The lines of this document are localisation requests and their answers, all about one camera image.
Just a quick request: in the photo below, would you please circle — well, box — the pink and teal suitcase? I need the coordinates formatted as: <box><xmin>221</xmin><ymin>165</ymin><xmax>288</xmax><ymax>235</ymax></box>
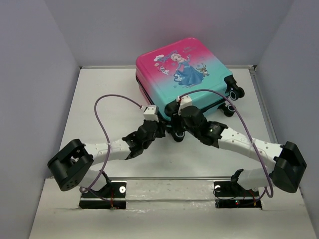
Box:
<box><xmin>136</xmin><ymin>37</ymin><xmax>245</xmax><ymax>142</ymax></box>

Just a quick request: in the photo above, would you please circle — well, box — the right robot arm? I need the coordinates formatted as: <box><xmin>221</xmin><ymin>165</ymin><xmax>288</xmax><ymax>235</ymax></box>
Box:
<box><xmin>168</xmin><ymin>106</ymin><xmax>307</xmax><ymax>195</ymax></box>

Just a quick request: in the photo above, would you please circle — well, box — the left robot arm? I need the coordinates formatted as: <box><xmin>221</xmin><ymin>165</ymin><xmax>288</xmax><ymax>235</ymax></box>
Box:
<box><xmin>47</xmin><ymin>120</ymin><xmax>165</xmax><ymax>197</ymax></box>

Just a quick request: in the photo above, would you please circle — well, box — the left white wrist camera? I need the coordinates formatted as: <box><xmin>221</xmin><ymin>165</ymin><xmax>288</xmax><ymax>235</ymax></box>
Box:
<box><xmin>140</xmin><ymin>105</ymin><xmax>159</xmax><ymax>122</ymax></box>

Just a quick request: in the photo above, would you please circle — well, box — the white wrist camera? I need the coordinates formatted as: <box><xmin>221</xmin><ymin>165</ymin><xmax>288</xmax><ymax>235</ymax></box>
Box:
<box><xmin>176</xmin><ymin>95</ymin><xmax>192</xmax><ymax>115</ymax></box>
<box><xmin>140</xmin><ymin>105</ymin><xmax>159</xmax><ymax>122</ymax></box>

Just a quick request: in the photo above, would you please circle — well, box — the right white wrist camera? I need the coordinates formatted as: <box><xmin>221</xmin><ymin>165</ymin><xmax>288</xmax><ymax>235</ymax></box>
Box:
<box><xmin>176</xmin><ymin>95</ymin><xmax>192</xmax><ymax>115</ymax></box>

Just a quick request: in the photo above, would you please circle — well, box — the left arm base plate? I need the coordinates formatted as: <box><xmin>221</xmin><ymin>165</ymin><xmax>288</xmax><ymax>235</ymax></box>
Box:
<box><xmin>78</xmin><ymin>180</ymin><xmax>127</xmax><ymax>210</ymax></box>

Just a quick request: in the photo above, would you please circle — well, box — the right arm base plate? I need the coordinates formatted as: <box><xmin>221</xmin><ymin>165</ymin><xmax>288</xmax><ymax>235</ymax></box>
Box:
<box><xmin>213</xmin><ymin>169</ymin><xmax>262</xmax><ymax>209</ymax></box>

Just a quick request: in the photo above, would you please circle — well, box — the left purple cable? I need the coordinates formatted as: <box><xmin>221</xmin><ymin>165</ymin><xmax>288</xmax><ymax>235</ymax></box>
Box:
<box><xmin>79</xmin><ymin>94</ymin><xmax>145</xmax><ymax>209</ymax></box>

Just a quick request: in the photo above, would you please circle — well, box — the purple cable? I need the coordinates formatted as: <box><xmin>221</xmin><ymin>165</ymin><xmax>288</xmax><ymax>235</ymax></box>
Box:
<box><xmin>79</xmin><ymin>94</ymin><xmax>145</xmax><ymax>209</ymax></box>
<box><xmin>185</xmin><ymin>89</ymin><xmax>275</xmax><ymax>199</ymax></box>

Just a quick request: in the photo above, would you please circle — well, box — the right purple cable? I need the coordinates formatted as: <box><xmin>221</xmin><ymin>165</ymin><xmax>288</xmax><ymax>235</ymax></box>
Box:
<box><xmin>185</xmin><ymin>89</ymin><xmax>275</xmax><ymax>199</ymax></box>

